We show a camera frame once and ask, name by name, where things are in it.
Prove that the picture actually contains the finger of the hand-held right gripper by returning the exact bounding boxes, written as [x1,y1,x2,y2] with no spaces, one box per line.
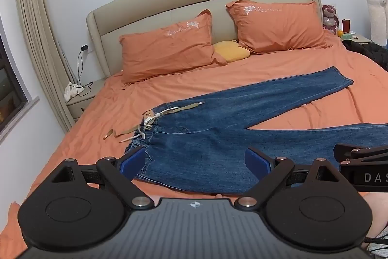
[340,155,388,168]
[333,144,388,160]

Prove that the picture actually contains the grey nightstand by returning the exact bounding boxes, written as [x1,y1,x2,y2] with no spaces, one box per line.
[341,32,373,45]

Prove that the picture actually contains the person's right forearm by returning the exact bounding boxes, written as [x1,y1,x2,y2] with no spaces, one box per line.
[362,195,388,243]

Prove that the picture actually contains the maroon plush bear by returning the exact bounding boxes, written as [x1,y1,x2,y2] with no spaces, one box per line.
[322,4,339,35]

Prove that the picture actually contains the orange pillow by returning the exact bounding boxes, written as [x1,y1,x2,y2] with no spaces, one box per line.
[119,9,228,85]
[226,0,333,55]

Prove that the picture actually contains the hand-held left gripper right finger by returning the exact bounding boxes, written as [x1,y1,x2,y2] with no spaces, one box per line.
[236,147,343,209]

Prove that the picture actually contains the beige nightstand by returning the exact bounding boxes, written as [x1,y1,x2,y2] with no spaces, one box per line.
[66,78,106,121]

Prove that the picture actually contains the bed with orange sheet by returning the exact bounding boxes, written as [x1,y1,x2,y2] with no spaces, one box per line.
[0,31,388,259]

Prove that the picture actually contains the yellow plush cushion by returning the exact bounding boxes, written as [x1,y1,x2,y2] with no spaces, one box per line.
[213,40,251,63]

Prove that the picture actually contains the black charger cable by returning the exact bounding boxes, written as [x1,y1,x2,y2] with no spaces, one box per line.
[76,45,94,97]

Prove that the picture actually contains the blue denim pants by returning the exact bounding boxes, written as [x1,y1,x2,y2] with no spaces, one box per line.
[124,66,388,195]

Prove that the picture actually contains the olive webbing belt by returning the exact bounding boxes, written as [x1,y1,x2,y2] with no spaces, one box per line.
[103,100,205,141]

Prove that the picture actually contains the beige pleated curtain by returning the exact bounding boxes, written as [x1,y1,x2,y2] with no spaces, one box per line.
[10,0,76,134]

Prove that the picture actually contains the dark framed window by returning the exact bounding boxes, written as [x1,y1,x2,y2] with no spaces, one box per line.
[0,16,40,141]

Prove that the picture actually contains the black jacket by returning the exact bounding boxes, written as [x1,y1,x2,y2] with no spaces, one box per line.
[342,40,388,71]

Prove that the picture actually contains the white crumpled cloth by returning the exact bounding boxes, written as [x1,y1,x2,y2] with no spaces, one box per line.
[63,82,81,102]

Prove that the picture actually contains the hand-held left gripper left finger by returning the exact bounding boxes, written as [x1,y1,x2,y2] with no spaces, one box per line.
[50,146,154,210]

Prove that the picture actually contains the white alpaca plush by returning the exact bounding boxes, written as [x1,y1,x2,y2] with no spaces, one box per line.
[364,0,388,49]

